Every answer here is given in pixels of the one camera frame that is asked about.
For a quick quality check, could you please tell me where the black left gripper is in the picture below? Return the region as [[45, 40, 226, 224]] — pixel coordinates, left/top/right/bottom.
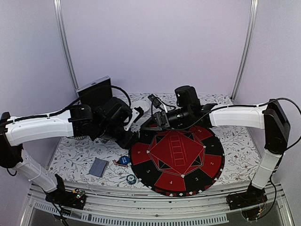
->
[[96, 124, 140, 150]]

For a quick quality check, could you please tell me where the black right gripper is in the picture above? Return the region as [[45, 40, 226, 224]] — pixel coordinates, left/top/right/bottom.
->
[[141, 106, 192, 131]]

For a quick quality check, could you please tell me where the blue small blind button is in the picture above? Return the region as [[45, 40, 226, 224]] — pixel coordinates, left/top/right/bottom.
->
[[118, 156, 130, 166]]

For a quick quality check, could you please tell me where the green fifty poker chip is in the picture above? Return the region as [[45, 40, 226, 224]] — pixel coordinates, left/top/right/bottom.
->
[[126, 175, 136, 185]]

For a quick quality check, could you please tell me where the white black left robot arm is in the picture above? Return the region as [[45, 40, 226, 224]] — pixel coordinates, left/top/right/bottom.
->
[[0, 97, 144, 204]]

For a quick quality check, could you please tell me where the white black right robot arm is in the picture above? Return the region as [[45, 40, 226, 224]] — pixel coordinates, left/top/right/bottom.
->
[[151, 85, 290, 205]]

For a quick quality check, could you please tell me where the aluminium poker chip case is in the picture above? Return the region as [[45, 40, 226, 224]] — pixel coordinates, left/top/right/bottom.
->
[[76, 75, 112, 109]]

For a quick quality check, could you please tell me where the white ceramic bowl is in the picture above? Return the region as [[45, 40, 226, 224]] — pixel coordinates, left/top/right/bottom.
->
[[131, 100, 150, 122]]

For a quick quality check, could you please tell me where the striped grey cup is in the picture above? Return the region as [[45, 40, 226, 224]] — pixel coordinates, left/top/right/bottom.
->
[[73, 136, 88, 140]]

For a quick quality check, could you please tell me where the round red black poker mat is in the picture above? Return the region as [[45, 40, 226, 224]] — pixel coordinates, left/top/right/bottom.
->
[[129, 124, 225, 197]]

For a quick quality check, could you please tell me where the black triangular all-in button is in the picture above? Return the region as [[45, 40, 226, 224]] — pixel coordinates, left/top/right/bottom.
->
[[114, 159, 129, 167]]

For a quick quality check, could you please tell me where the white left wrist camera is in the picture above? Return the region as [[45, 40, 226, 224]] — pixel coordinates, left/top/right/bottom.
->
[[124, 106, 144, 131]]

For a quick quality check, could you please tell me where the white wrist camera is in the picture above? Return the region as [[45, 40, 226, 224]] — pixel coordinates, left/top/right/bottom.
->
[[124, 106, 144, 131], [148, 94, 162, 109]]

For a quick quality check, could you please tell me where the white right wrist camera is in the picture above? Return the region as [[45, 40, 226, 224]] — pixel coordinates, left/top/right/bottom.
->
[[148, 94, 162, 109]]

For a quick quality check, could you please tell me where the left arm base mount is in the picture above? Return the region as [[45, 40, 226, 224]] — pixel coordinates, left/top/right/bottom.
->
[[45, 174, 87, 210]]

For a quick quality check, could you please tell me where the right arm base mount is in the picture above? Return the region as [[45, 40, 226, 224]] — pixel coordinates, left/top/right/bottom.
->
[[226, 186, 268, 221]]

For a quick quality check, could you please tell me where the left aluminium frame post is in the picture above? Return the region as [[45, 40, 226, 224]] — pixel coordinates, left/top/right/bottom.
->
[[53, 0, 79, 90]]

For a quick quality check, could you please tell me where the aluminium frame post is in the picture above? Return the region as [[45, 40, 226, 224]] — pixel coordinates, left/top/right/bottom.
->
[[230, 0, 259, 102], [53, 0, 79, 90]]

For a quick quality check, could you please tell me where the right aluminium frame post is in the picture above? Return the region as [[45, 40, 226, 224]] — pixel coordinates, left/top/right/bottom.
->
[[230, 0, 259, 102]]

